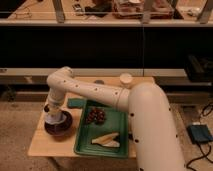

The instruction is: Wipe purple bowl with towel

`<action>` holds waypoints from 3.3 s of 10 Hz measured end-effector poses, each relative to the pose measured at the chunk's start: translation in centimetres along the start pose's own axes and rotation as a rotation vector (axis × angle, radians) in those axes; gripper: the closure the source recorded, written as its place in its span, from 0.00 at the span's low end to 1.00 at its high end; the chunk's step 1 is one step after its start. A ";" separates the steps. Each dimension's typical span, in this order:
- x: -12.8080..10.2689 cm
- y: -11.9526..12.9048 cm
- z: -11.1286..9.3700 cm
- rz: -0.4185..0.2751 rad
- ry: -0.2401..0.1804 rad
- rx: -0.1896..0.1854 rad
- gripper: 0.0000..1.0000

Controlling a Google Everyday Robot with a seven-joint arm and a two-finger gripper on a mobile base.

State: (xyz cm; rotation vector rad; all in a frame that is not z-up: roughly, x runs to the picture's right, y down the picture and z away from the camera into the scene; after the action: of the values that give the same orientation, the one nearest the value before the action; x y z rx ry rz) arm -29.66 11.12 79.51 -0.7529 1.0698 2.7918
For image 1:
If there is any white round cup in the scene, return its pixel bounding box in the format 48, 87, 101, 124
119, 73, 133, 88

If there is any black cable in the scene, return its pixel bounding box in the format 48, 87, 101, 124
185, 101, 213, 171

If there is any purple bowl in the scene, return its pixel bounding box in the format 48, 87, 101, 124
44, 111, 73, 136

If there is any clear storage box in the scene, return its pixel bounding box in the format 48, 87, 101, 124
112, 0, 174, 19

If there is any black equipment box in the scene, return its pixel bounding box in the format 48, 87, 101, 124
184, 55, 213, 82

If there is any peeled banana toy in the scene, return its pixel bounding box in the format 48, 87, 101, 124
91, 132, 120, 148

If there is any blue foot pedal box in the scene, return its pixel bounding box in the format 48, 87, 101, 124
187, 125, 213, 144

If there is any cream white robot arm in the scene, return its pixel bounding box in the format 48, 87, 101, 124
44, 67, 186, 171

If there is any green plastic tray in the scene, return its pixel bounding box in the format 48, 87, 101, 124
74, 100, 128, 158

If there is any small dark round lid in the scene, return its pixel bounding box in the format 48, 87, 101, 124
94, 80, 104, 84

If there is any green sponge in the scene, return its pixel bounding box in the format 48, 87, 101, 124
67, 98, 85, 108

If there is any bunch of dark grapes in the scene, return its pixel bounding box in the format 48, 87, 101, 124
86, 108, 106, 124

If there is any light lavender towel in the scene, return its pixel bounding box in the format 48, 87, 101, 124
44, 111, 64, 125

